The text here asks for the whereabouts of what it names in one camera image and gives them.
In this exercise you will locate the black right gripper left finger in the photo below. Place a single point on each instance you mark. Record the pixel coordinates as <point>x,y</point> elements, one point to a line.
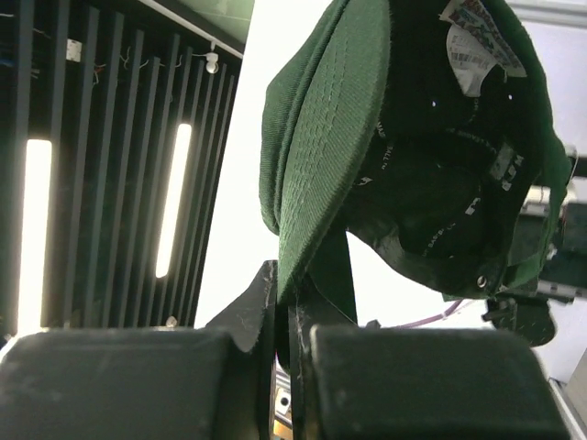
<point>216,382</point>

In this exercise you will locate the green baseball cap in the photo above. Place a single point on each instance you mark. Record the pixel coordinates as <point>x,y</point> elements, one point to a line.
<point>424,129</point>

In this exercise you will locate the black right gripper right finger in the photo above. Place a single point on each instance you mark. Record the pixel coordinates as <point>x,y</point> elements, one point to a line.
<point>350,382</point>

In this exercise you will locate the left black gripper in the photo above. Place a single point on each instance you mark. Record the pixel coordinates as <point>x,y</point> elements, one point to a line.
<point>525,309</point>

